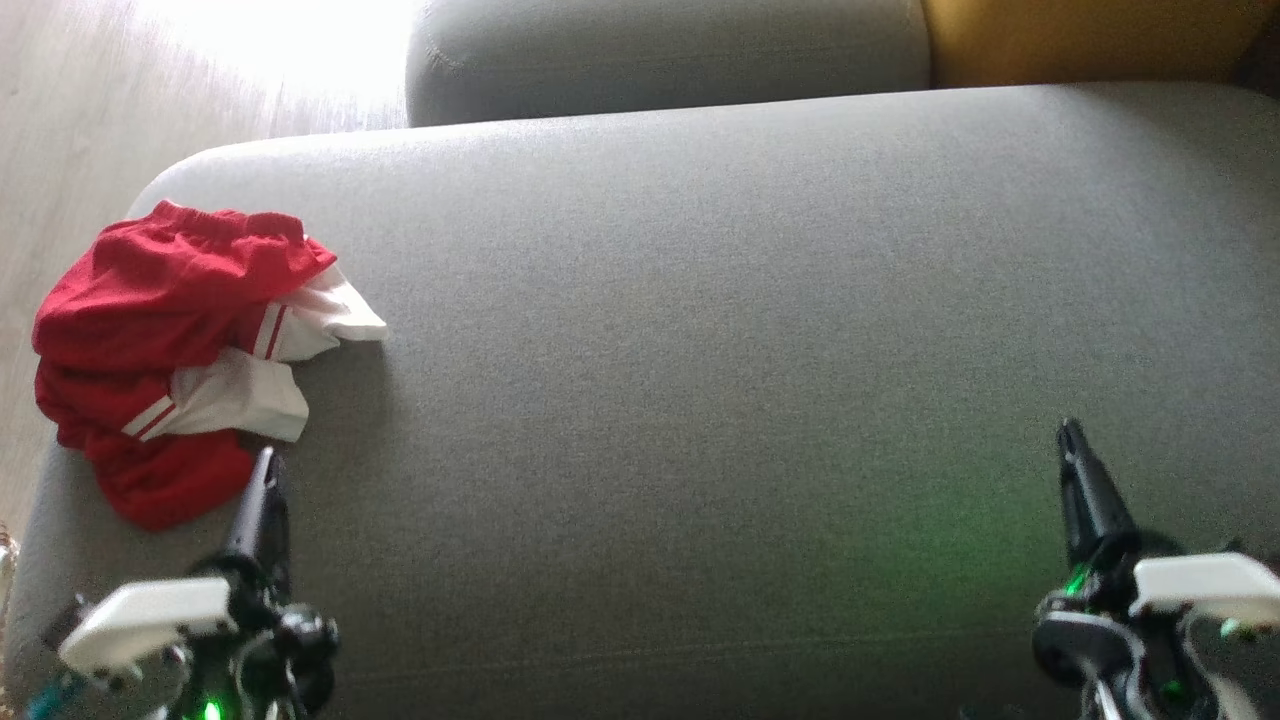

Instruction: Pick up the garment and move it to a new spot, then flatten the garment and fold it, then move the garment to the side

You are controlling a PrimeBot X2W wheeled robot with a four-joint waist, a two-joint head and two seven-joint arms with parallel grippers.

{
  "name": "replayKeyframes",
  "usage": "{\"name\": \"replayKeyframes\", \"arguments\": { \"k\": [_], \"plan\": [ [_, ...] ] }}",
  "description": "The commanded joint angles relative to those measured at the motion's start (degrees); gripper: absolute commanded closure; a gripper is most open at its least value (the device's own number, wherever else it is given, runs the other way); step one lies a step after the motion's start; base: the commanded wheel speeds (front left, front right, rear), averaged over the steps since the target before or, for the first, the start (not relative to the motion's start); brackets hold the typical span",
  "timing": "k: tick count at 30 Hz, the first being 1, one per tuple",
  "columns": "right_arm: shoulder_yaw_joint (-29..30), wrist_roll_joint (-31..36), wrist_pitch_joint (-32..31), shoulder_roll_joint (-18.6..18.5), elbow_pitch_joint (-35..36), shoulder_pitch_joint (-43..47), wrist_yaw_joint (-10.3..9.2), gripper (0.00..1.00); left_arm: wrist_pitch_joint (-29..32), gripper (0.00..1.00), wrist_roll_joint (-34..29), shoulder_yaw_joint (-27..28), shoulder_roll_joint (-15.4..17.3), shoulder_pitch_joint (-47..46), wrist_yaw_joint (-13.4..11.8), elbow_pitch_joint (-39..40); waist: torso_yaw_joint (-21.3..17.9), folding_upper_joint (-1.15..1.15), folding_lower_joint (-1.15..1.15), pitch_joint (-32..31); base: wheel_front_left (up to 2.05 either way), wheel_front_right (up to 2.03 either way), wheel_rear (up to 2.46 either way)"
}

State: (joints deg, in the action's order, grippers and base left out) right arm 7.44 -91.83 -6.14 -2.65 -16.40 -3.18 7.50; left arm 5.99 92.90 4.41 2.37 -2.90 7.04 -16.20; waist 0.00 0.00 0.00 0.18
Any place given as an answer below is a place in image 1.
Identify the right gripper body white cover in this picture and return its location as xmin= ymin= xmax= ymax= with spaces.
xmin=1060 ymin=540 xmax=1280 ymax=641

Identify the grey sofa back cushion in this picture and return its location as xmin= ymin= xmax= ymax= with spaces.
xmin=404 ymin=0 xmax=933 ymax=129

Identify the mustard yellow cushion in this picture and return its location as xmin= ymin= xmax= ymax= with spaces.
xmin=920 ymin=0 xmax=1280 ymax=91

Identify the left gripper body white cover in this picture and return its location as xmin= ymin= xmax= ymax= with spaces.
xmin=58 ymin=555 xmax=301 ymax=673

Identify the grey fabric sofa seat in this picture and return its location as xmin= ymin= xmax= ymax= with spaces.
xmin=3 ymin=80 xmax=1280 ymax=720

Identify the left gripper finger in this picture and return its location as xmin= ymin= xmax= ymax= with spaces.
xmin=224 ymin=446 xmax=292 ymax=576

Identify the red white basketball jersey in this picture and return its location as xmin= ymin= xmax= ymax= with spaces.
xmin=35 ymin=262 xmax=389 ymax=533

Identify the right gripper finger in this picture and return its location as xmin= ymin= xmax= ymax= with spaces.
xmin=1057 ymin=417 xmax=1142 ymax=573

